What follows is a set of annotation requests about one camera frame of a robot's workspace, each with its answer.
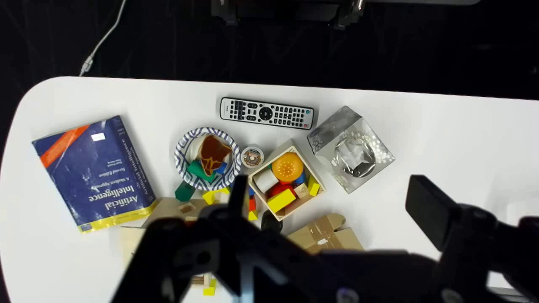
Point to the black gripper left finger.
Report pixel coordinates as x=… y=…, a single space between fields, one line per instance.
x=236 y=195

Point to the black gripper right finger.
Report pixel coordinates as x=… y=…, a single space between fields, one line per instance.
x=435 y=212

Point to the wooden shape sorter box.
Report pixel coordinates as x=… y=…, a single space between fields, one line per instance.
x=182 y=241

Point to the folded cardboard box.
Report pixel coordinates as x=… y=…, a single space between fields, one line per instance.
x=327 y=232

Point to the yellow arch wooden block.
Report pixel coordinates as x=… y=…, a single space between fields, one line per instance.
x=209 y=197

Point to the green hexagonal wooden block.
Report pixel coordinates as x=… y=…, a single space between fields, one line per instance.
x=184 y=192

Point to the yellow rectangular wooden block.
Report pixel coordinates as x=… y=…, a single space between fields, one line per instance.
x=276 y=202

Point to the small round brown cup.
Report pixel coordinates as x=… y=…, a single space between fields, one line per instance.
x=251 y=156

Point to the small wooden toy tray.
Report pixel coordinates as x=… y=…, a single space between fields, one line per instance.
x=285 y=182

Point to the brown food on plate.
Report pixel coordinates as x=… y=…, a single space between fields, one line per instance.
x=212 y=153

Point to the orange round toy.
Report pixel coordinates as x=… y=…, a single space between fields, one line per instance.
x=288 y=166

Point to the blue patterned paper plate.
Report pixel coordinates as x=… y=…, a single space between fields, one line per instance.
x=189 y=165

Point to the grey TV remote control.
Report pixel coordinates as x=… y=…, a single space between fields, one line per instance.
x=266 y=113

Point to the blue Artificial Intelligence textbook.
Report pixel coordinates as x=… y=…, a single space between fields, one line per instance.
x=98 y=173

